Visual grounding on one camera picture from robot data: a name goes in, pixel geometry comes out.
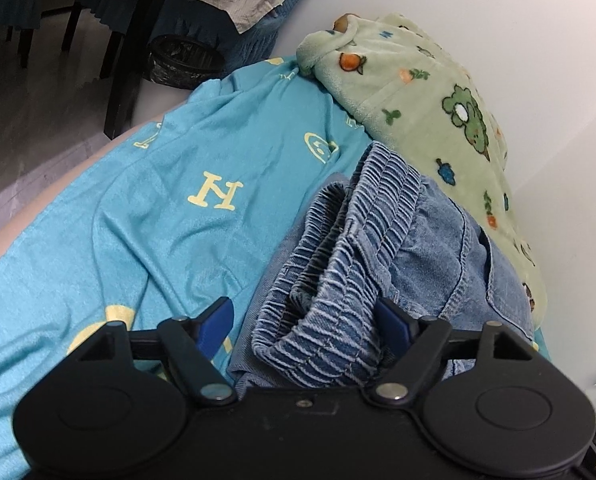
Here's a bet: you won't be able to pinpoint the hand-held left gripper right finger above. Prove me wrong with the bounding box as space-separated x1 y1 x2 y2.
367 297 541 405

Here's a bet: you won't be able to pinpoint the green dinosaur fleece blanket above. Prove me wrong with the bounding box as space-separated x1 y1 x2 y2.
295 11 549 328

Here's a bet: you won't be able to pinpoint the blue denim jeans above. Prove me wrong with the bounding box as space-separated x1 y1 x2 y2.
225 141 536 390

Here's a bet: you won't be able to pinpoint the light blue printed shirt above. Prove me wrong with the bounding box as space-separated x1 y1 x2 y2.
0 55 553 480

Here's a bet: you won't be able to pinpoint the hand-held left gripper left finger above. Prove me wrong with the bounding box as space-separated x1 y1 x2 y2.
67 296 239 408

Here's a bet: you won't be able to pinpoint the black wooden chair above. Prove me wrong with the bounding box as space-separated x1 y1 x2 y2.
60 0 186 140

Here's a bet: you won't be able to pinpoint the black trash bin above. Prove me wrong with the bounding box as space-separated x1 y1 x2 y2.
147 35 227 91

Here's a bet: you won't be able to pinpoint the bed with teal skirt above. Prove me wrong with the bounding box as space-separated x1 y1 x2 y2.
70 0 335 78

